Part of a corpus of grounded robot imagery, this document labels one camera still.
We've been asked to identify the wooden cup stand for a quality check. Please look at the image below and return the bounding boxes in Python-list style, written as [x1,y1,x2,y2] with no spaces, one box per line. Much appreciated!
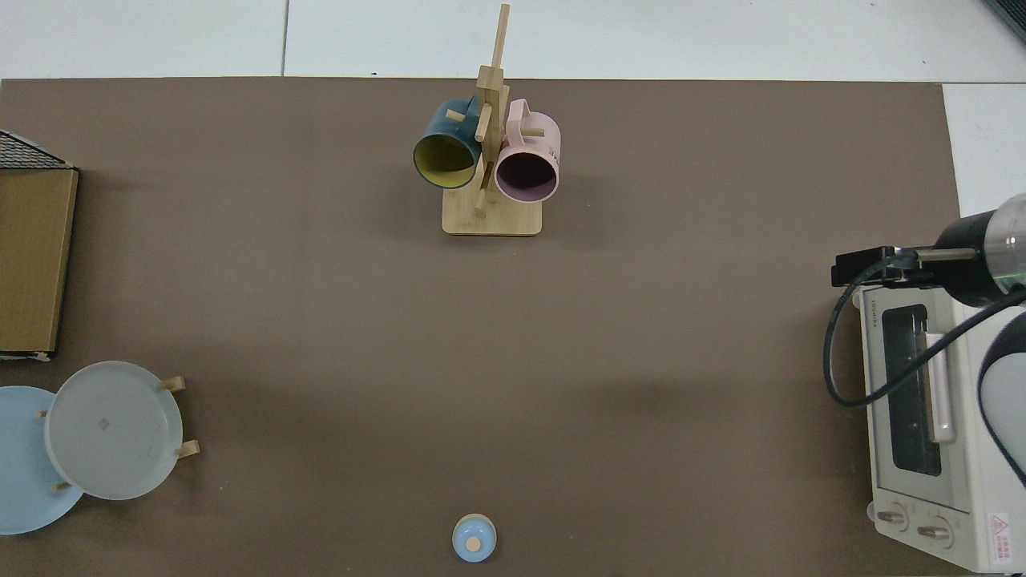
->
[442,4,544,237]

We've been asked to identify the dark corner panel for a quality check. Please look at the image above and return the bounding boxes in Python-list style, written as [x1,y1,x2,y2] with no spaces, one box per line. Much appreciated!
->
[982,0,1026,42]

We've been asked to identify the wooden plate rack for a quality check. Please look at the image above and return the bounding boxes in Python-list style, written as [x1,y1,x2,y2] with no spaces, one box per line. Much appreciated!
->
[36,375,201,492]

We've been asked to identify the light blue plate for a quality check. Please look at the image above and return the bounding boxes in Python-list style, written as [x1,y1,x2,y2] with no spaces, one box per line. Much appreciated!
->
[0,386,85,535]

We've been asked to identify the grey plate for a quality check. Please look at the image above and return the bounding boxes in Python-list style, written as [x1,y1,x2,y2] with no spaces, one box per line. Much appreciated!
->
[44,361,184,502]

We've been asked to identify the small blue round thing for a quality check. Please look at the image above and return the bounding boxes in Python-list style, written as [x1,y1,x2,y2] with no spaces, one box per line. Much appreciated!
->
[451,514,498,563]

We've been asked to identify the pink cup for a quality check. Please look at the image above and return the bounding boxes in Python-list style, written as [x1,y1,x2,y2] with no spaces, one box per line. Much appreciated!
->
[494,99,561,204]

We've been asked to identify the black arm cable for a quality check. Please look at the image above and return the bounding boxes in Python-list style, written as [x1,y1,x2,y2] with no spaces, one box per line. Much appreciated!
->
[823,260,1026,408]

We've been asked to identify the dark teal cup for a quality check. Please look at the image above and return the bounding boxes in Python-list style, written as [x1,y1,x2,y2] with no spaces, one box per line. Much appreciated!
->
[413,98,484,191]

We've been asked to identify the brown table cloth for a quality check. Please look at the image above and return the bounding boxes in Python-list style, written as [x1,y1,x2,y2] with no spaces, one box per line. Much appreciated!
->
[0,77,967,577]

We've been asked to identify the wire basket with wooden floor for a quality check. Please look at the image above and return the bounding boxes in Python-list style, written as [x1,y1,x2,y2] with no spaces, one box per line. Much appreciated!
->
[0,128,81,361]

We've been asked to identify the pale toaster oven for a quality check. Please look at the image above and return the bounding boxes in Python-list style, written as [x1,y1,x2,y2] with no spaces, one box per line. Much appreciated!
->
[852,284,1026,574]

